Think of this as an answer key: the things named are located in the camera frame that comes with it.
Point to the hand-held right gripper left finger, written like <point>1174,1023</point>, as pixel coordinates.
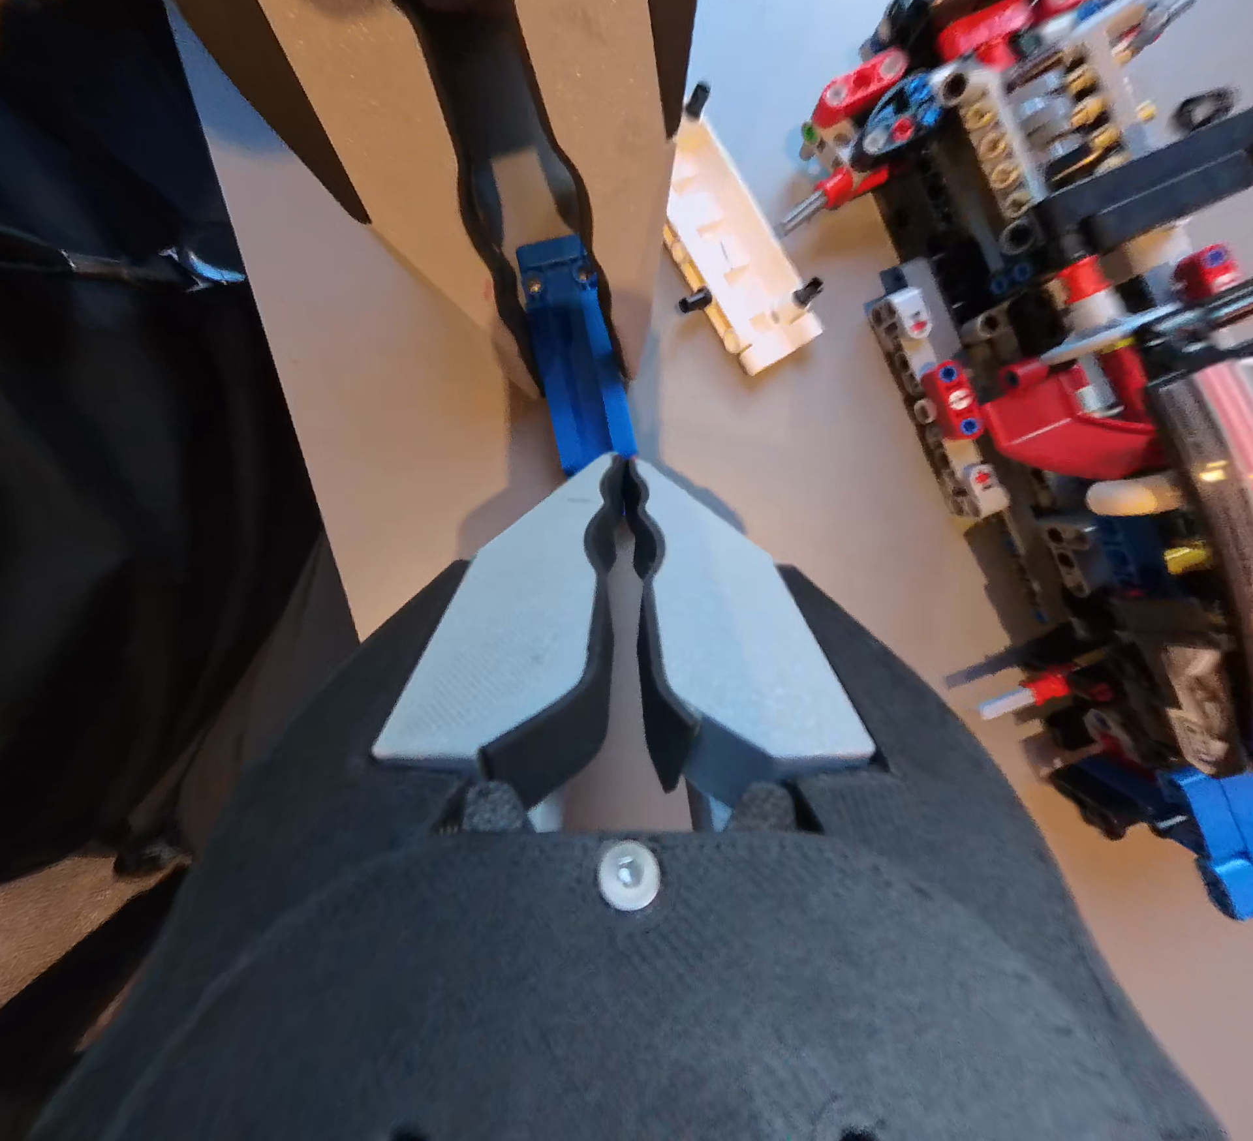
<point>500,661</point>

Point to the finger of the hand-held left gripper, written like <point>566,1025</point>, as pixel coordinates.
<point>617,84</point>
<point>392,133</point>

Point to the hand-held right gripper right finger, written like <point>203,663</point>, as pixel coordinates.
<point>754,661</point>

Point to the white toy brick panel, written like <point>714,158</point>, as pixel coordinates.
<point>744,280</point>

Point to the blue toy brick panel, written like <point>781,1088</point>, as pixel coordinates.
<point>577,397</point>

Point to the light grey desk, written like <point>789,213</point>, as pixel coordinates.
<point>783,476</point>

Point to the black toy connector pin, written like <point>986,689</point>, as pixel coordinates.
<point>698,97</point>
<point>809,292</point>
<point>694,300</point>

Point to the person's torso in dark clothing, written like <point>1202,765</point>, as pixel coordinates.
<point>117,476</point>

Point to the toy brick car model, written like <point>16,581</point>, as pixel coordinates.
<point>1077,280</point>

